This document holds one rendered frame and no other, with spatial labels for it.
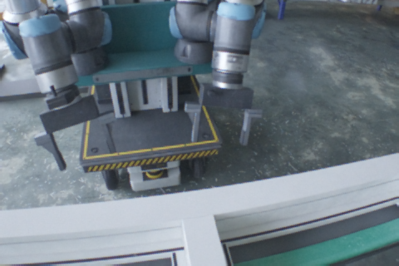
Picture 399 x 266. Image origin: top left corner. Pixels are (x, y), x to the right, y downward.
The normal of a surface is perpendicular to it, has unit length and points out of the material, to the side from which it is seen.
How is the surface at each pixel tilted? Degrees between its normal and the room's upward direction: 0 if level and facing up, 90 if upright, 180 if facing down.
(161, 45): 90
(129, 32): 90
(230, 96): 66
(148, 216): 0
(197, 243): 0
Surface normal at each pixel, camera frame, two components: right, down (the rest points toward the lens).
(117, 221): 0.04, -0.77
